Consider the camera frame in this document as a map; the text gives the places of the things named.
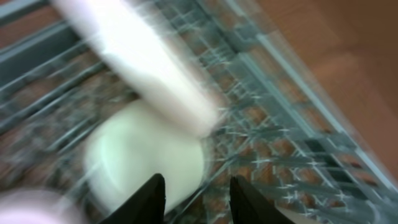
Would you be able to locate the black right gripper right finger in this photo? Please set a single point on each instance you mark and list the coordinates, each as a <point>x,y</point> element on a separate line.
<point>249,206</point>

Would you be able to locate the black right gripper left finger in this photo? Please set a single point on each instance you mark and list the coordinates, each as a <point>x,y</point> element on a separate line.
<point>146,206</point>

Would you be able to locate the white bowl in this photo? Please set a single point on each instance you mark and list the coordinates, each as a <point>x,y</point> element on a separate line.
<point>134,144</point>

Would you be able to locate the pink plate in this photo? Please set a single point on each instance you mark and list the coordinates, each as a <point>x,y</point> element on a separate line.
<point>131,47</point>

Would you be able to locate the pink bowl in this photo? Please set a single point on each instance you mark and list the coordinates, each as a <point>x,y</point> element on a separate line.
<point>36,206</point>

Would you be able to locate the grey dishwasher rack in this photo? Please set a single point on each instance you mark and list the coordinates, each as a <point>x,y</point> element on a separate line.
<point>276,131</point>

